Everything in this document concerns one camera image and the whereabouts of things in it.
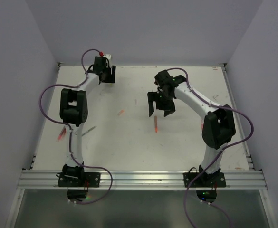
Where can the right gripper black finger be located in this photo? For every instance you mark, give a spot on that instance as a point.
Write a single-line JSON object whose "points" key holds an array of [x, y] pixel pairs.
{"points": [[152, 97], [169, 112]]}

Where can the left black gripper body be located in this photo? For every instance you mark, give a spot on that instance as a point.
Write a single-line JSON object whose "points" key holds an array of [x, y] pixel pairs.
{"points": [[108, 71]]}

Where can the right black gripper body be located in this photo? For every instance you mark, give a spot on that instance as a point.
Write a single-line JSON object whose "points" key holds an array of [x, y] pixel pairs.
{"points": [[163, 101]]}

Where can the orange highlighter pen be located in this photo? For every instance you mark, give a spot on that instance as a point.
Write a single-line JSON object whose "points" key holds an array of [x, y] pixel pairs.
{"points": [[155, 124]]}

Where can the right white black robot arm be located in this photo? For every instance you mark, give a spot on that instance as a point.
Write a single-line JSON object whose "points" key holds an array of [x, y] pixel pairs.
{"points": [[218, 125]]}

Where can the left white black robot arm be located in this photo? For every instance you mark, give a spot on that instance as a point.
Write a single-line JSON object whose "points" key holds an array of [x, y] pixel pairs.
{"points": [[74, 112]]}

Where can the red pen right side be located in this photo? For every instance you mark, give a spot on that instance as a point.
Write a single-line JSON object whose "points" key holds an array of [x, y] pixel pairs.
{"points": [[201, 123]]}

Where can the red pen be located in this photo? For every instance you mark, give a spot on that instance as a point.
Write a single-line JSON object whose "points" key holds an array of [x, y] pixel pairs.
{"points": [[61, 134], [201, 123]]}

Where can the red pen left side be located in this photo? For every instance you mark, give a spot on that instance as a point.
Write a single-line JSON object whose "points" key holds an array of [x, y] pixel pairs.
{"points": [[61, 134]]}

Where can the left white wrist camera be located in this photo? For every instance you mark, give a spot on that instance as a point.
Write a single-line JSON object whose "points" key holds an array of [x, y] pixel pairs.
{"points": [[108, 56]]}

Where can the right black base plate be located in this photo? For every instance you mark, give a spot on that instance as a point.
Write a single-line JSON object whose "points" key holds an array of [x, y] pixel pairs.
{"points": [[204, 181]]}

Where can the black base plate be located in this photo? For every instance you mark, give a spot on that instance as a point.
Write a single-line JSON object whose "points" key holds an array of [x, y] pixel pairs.
{"points": [[204, 181], [89, 180]]}

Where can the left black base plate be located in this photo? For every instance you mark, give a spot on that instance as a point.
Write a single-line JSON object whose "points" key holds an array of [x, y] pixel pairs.
{"points": [[89, 180]]}

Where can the aluminium front rail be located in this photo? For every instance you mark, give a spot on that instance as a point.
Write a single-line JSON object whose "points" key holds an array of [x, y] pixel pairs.
{"points": [[148, 180]]}

